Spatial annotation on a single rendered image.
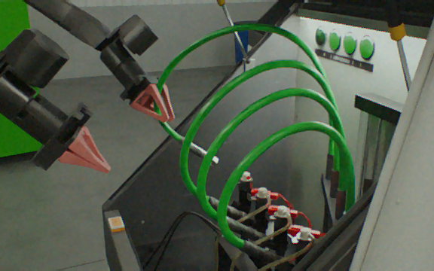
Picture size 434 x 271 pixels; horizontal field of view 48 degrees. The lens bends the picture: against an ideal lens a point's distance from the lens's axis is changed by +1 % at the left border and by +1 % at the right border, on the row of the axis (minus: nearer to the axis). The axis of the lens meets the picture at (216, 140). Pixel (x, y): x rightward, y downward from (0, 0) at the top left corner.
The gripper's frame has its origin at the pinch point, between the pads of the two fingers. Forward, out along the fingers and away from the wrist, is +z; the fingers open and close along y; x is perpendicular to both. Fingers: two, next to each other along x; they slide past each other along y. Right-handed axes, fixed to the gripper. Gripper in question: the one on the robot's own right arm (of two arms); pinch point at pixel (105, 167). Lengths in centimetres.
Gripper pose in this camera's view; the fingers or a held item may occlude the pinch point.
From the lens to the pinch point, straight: 77.9
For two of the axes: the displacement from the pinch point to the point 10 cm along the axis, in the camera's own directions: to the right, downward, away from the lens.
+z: 7.2, 6.2, 3.0
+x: -1.0, -3.3, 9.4
